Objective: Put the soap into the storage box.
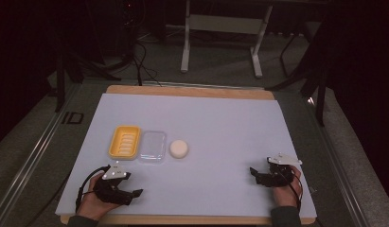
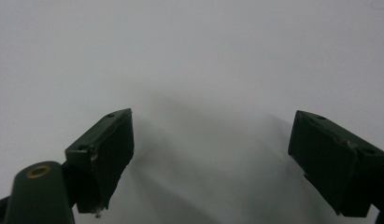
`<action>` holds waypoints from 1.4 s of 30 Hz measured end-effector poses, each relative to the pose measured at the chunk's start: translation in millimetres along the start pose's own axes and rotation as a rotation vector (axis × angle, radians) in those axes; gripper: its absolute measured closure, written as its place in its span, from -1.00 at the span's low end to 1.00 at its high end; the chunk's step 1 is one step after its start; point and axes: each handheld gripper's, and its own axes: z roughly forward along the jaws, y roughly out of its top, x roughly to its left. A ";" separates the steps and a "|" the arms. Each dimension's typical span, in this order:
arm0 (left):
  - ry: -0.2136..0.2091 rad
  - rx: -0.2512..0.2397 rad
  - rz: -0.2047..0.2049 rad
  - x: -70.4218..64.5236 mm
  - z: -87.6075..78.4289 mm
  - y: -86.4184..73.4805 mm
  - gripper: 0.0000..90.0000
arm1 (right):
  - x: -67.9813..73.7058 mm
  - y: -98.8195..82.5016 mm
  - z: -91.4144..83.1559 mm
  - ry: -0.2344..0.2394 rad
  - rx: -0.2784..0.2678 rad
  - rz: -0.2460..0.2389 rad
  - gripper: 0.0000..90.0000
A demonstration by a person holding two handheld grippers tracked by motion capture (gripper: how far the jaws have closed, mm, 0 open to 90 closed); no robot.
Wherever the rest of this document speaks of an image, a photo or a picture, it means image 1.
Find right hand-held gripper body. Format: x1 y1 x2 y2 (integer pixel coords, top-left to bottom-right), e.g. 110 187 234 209
255 152 304 188

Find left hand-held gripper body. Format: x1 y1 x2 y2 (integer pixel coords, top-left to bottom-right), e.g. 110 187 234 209
93 162 134 206

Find person's left hand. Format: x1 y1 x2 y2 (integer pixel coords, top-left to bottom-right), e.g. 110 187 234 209
76 172 121 221

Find person's right hand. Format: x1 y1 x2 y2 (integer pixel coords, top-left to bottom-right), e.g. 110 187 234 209
272 166 303 210

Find yellow soap dish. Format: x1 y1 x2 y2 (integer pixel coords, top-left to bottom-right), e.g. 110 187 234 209
107 125 142 161

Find clear plastic container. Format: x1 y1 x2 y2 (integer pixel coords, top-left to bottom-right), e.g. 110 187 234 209
137 130 168 165

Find white round soap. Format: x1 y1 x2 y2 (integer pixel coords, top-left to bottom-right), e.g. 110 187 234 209
168 139 190 159

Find white table sheet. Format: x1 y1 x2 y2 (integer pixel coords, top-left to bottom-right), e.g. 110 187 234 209
55 92 318 219

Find black metal stand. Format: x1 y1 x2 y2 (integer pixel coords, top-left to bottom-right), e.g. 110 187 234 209
265 12 331 128
53 46 123 114

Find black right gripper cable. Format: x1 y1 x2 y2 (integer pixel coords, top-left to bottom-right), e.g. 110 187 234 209
275 165 305 210

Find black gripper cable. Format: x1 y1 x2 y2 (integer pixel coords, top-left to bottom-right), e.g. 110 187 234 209
275 165 305 210
74 165 112 214

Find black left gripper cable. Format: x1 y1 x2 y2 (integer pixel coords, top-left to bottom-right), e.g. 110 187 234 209
74 165 112 214

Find metal floor rail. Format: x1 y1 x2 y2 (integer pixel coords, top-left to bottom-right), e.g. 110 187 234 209
0 82 83 227
304 94 373 227

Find black floor cables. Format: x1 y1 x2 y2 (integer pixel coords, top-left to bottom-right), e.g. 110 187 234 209
119 31 164 87

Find white metal stand frame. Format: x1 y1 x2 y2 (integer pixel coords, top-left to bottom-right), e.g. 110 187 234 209
180 0 274 79

